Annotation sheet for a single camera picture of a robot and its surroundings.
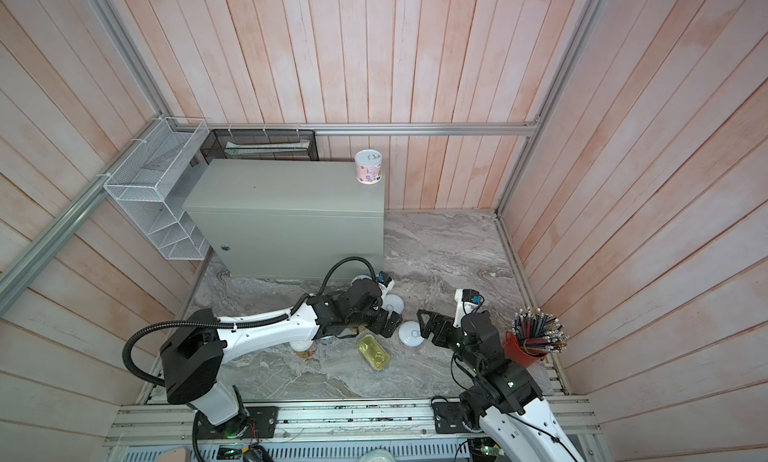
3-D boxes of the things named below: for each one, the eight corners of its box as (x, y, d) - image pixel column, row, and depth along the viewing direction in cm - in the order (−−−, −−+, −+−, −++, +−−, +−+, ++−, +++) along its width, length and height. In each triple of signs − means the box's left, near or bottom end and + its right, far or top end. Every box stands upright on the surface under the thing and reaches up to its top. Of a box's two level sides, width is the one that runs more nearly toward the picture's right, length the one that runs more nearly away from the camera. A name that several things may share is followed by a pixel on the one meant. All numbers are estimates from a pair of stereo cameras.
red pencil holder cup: (503, 371, 84) (529, 348, 69) (493, 335, 91) (516, 307, 76) (538, 371, 84) (572, 348, 69) (526, 335, 91) (555, 307, 76)
